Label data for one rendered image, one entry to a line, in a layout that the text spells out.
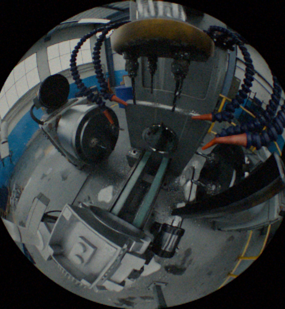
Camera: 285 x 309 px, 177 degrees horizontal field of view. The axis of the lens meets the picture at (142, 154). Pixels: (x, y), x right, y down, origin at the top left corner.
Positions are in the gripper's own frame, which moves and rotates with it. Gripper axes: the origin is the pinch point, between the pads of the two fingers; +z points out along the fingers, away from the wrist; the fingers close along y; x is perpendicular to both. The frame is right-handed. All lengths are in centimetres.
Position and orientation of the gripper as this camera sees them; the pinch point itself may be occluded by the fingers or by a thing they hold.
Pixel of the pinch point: (7, 164)
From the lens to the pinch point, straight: 96.7
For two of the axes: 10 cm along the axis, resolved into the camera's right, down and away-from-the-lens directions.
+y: 3.3, -2.6, 9.1
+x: -9.2, 1.3, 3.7
